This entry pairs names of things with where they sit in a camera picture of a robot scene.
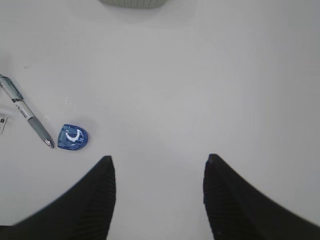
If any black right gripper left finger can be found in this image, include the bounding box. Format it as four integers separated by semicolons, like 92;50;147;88
0;156;116;240

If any clear plastic ruler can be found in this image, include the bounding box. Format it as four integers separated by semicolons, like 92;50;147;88
0;113;8;135

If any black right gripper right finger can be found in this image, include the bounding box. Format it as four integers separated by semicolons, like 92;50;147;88
203;154;320;240

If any blue pencil sharpener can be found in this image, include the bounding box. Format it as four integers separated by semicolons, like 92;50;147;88
57;124;89;151

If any pale green woven basket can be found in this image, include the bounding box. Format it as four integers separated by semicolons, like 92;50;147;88
100;0;167;9

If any blue grip pen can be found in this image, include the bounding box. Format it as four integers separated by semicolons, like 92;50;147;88
0;74;55;149

